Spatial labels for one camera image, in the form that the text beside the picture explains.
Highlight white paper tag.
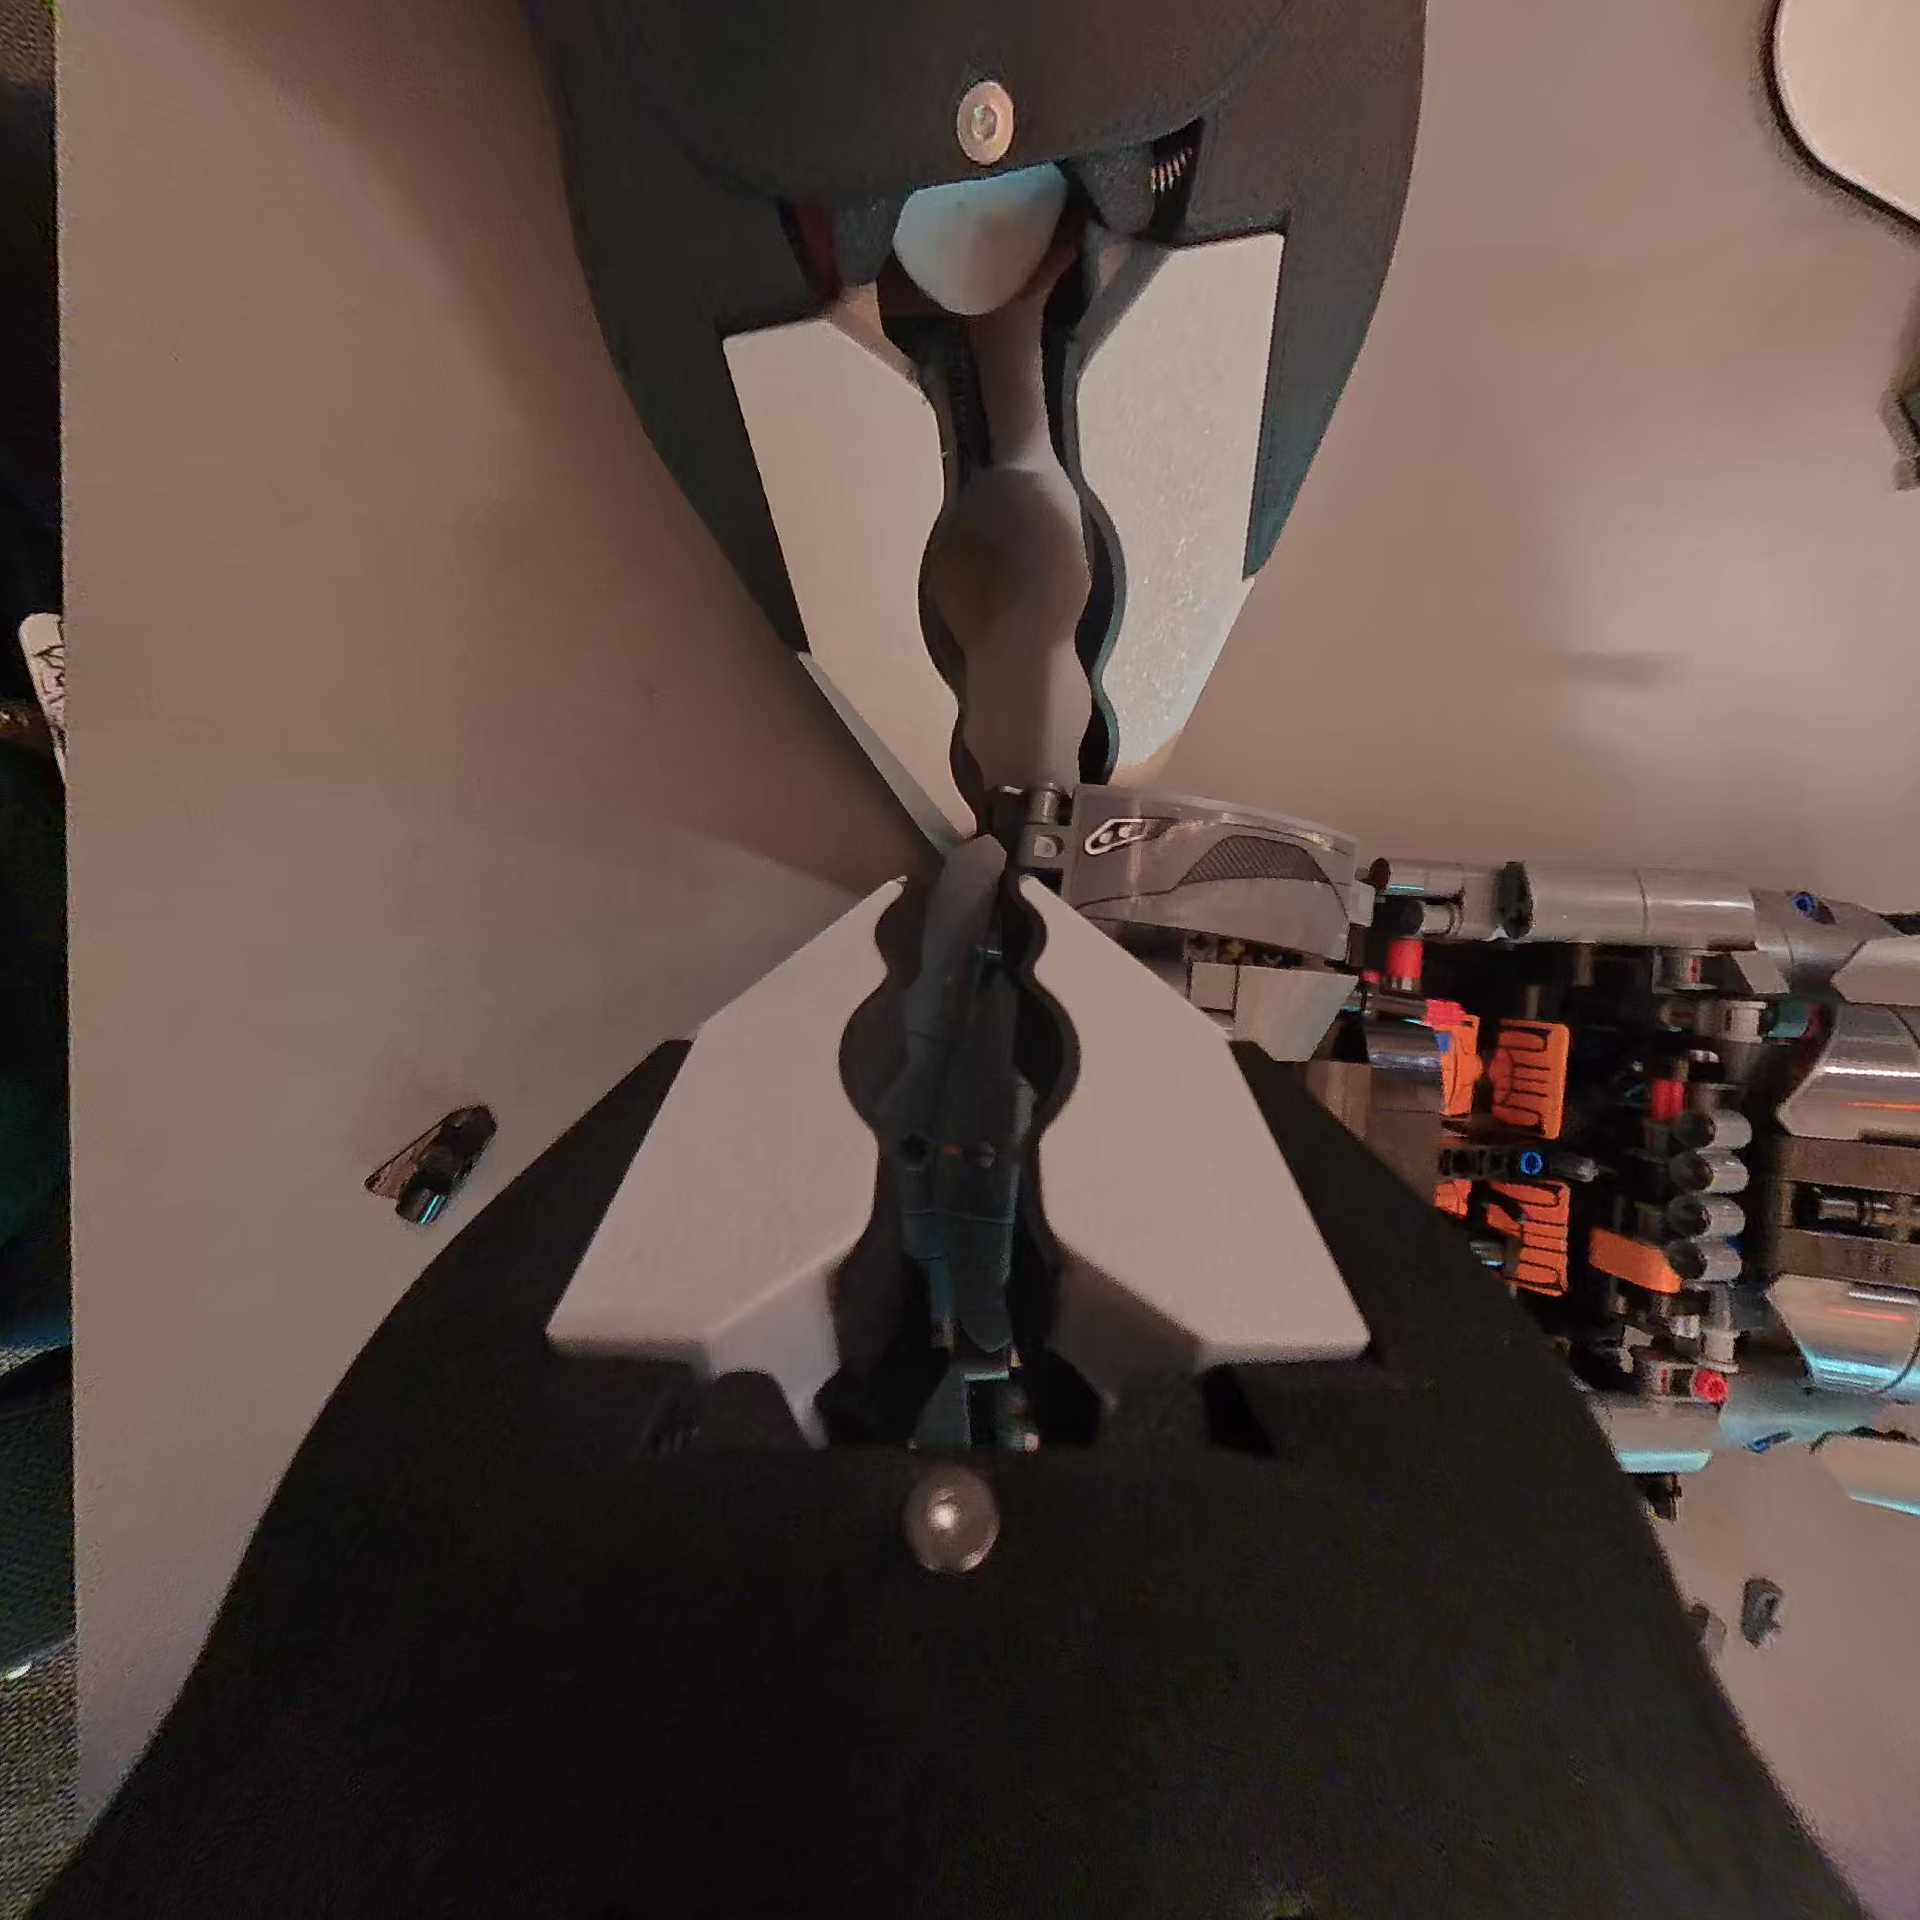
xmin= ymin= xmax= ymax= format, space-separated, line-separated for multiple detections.
xmin=19 ymin=609 xmax=80 ymax=753

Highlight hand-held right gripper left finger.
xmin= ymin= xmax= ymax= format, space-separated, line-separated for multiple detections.
xmin=544 ymin=874 xmax=920 ymax=1452

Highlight grey lego car model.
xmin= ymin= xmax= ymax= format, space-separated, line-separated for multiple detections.
xmin=989 ymin=779 xmax=1920 ymax=1518

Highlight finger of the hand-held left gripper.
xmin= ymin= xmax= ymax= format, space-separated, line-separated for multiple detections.
xmin=1056 ymin=225 xmax=1291 ymax=785
xmin=720 ymin=300 xmax=984 ymax=849

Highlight white lamp base stand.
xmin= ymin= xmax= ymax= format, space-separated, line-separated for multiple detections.
xmin=1770 ymin=0 xmax=1920 ymax=234

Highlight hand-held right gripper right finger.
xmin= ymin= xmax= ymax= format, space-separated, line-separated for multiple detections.
xmin=1018 ymin=874 xmax=1373 ymax=1445

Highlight black lego connector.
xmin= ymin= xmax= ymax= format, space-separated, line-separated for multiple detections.
xmin=364 ymin=1103 xmax=501 ymax=1230

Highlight scattered black lego pieces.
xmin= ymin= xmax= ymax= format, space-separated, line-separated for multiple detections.
xmin=1687 ymin=1574 xmax=1790 ymax=1660

